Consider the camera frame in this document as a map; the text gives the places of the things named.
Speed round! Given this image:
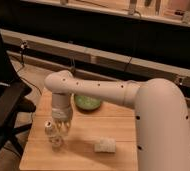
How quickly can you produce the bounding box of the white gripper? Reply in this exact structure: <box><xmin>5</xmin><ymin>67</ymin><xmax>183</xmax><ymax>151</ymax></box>
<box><xmin>52</xmin><ymin>107</ymin><xmax>73</xmax><ymax>132</ymax></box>

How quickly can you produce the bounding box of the clear plastic bottle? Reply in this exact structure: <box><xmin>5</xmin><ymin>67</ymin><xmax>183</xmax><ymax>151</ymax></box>
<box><xmin>44</xmin><ymin>121</ymin><xmax>63</xmax><ymax>148</ymax></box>

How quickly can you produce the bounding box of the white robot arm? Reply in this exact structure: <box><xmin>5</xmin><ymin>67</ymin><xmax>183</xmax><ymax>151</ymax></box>
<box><xmin>44</xmin><ymin>70</ymin><xmax>190</xmax><ymax>171</ymax></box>

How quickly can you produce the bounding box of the green bowl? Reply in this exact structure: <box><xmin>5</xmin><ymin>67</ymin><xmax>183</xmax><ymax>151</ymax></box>
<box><xmin>74</xmin><ymin>95</ymin><xmax>102</xmax><ymax>111</ymax></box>

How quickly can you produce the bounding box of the white sponge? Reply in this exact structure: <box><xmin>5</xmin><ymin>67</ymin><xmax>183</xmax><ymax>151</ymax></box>
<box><xmin>94</xmin><ymin>137</ymin><xmax>116</xmax><ymax>153</ymax></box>

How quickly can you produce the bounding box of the black office chair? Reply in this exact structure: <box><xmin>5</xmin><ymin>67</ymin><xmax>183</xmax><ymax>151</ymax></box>
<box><xmin>0</xmin><ymin>34</ymin><xmax>36</xmax><ymax>155</ymax></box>

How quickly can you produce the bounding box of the black cable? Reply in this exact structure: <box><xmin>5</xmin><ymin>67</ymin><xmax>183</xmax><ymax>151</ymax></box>
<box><xmin>19</xmin><ymin>41</ymin><xmax>43</xmax><ymax>96</ymax></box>

